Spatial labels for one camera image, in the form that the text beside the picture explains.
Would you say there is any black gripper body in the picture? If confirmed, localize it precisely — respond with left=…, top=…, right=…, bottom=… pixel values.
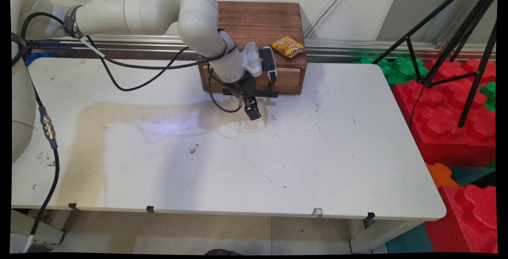
left=228, top=72, right=259, bottom=101

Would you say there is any yellow snack packet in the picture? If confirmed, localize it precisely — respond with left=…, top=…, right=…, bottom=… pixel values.
left=270, top=37, right=307, bottom=59

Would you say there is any brown wooden drawer box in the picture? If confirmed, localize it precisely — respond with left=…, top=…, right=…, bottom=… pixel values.
left=198, top=1, right=308, bottom=96

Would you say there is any large green foam block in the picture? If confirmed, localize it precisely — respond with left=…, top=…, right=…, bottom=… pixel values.
left=352, top=55, right=430, bottom=89

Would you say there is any grey table leg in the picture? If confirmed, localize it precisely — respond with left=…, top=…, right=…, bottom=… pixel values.
left=10, top=208, right=80, bottom=245
left=348, top=218, right=422, bottom=254

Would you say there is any large red foam block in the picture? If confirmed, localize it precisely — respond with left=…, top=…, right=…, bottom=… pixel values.
left=392, top=58, right=497, bottom=168

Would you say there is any orange foam piece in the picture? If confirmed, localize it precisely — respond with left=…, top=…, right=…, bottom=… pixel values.
left=426, top=162, right=459, bottom=189

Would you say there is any light teal foam mat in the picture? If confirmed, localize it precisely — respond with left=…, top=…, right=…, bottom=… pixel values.
left=386, top=223, right=435, bottom=254

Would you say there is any blue object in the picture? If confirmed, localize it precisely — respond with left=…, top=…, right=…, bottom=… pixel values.
left=25, top=52, right=54, bottom=67

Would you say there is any black tripod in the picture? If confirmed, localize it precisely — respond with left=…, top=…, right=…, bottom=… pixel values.
left=371, top=0, right=499, bottom=129

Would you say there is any dark teal foam mat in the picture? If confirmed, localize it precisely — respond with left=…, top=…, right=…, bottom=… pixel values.
left=448, top=161, right=497, bottom=188

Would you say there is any small green foam block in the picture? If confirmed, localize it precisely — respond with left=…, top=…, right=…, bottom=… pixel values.
left=479, top=82, right=497, bottom=113

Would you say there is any white ribbed camera mount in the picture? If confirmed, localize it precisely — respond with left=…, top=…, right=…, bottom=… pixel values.
left=241, top=41, right=264, bottom=78

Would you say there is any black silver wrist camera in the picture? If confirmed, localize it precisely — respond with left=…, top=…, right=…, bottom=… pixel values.
left=258, top=46, right=278, bottom=84

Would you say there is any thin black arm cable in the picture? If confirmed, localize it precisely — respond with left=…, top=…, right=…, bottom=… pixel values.
left=21, top=12, right=243, bottom=114

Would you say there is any aluminium wall rail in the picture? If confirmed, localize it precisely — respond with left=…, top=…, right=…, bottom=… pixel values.
left=25, top=33, right=497, bottom=63

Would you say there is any thin black tripod cable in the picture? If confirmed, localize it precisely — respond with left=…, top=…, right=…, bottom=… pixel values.
left=408, top=81, right=428, bottom=129

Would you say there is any grey arm strap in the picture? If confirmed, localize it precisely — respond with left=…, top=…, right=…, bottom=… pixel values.
left=63, top=5, right=84, bottom=39

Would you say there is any thick cable with metal connector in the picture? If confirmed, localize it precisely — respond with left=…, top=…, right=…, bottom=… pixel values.
left=11, top=33, right=61, bottom=253

